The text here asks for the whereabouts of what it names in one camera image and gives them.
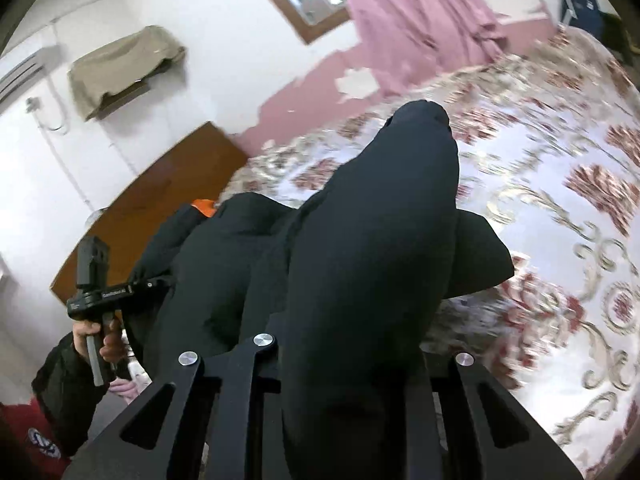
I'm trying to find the person's red garment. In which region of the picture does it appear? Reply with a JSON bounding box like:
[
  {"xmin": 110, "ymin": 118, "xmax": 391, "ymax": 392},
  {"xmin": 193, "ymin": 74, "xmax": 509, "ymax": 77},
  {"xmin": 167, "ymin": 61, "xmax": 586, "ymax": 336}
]
[{"xmin": 0, "ymin": 397, "xmax": 69, "ymax": 480}]

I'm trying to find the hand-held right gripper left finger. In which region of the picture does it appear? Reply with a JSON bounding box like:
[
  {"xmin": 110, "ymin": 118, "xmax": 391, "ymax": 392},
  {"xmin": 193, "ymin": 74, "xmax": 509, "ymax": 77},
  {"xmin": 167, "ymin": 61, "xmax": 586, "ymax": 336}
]
[{"xmin": 62, "ymin": 332, "xmax": 292, "ymax": 480}]

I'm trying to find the floral bed blanket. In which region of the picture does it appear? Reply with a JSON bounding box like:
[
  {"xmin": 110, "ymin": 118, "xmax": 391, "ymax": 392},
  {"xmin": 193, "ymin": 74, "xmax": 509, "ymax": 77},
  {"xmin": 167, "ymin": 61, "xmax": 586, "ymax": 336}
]
[{"xmin": 220, "ymin": 25, "xmax": 640, "ymax": 480}]

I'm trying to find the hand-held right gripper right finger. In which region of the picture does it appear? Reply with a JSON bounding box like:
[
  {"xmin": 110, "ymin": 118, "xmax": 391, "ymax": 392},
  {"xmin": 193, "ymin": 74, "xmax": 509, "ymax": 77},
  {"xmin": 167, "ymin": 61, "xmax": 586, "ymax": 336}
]
[{"xmin": 405, "ymin": 351, "xmax": 584, "ymax": 480}]

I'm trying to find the beige cloth-covered wall shelf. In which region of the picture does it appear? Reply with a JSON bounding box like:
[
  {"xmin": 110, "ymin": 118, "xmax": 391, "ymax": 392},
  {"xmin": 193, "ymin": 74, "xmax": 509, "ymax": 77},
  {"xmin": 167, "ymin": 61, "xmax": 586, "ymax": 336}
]
[{"xmin": 67, "ymin": 25, "xmax": 187, "ymax": 122}]

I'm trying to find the person's left hand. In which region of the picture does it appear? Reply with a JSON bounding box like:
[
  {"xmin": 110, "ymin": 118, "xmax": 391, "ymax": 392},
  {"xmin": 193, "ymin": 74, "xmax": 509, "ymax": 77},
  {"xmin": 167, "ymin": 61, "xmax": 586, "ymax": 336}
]
[{"xmin": 72, "ymin": 310, "xmax": 126, "ymax": 367}]

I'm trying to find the blue backpack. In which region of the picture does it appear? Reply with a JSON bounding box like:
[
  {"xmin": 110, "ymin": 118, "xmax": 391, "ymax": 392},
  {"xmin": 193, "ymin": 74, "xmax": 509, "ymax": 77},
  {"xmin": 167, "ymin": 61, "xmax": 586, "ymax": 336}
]
[{"xmin": 557, "ymin": 0, "xmax": 604, "ymax": 37}]

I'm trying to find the person's left forearm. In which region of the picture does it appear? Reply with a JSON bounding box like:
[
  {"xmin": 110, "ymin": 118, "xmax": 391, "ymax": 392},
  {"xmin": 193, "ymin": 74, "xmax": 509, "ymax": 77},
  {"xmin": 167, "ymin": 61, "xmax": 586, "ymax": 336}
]
[{"xmin": 32, "ymin": 332, "xmax": 132, "ymax": 457}]

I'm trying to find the white air conditioner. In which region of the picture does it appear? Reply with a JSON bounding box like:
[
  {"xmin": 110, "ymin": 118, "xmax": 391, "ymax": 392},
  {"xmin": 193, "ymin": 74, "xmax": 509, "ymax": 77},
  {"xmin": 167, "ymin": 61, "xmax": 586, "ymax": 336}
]
[{"xmin": 0, "ymin": 44, "xmax": 54, "ymax": 107}]

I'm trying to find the wooden headboard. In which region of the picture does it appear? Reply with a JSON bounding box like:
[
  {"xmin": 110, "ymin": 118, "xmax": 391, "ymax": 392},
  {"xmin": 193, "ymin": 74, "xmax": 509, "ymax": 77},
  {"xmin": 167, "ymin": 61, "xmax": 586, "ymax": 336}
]
[{"xmin": 49, "ymin": 121, "xmax": 250, "ymax": 312}]

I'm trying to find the black padded jacket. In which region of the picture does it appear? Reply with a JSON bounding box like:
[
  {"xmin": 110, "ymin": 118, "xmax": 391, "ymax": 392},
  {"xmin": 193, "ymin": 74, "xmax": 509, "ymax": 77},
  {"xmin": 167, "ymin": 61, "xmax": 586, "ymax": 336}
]
[{"xmin": 122, "ymin": 100, "xmax": 516, "ymax": 480}]

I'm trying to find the pink curtain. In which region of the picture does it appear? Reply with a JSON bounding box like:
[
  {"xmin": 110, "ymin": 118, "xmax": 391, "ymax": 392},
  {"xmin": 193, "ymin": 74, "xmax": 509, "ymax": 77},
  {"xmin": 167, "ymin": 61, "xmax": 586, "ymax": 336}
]
[{"xmin": 334, "ymin": 0, "xmax": 507, "ymax": 99}]

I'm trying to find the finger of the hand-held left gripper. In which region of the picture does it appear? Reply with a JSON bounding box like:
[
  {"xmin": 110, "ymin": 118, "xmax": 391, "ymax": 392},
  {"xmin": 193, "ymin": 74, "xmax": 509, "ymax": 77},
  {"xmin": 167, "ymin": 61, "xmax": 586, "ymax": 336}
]
[{"xmin": 131, "ymin": 276, "xmax": 172, "ymax": 298}]

